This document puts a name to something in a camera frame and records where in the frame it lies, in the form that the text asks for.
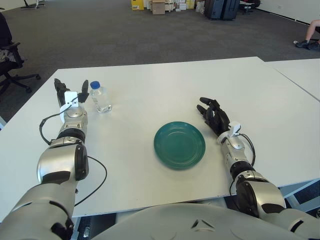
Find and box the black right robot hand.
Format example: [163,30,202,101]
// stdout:
[196,96,231,137]

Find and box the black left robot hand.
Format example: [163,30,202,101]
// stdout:
[54,78,90,111]

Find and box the clear bottle with blue cap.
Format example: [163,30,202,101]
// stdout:
[89,80,113,114]

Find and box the green round plate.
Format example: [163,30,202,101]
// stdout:
[153,121,207,171]

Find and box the black office chair with armrest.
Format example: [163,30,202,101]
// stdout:
[0,13,41,97]

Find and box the black and white floor stand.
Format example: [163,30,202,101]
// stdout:
[19,0,46,10]

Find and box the grey robot torso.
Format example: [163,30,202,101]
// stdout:
[87,202,320,240]

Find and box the yellow box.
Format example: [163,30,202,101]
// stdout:
[130,0,145,11]

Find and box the black and red rolling chair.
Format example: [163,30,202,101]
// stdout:
[239,0,261,14]

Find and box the stack of white boxes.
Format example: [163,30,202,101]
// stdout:
[164,0,196,13]

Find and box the brown cardboard box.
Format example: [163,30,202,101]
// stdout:
[151,0,166,15]

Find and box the seated person in shorts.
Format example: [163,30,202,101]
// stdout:
[294,19,320,50]

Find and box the white table leg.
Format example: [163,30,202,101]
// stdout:
[71,216,86,240]

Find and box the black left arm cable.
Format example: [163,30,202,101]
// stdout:
[39,112,108,207]

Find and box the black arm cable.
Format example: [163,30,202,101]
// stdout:
[241,133,256,167]
[39,112,108,207]

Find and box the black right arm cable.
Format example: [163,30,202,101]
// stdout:
[241,133,256,167]

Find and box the white table leg frame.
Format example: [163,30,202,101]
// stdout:
[272,177,320,216]

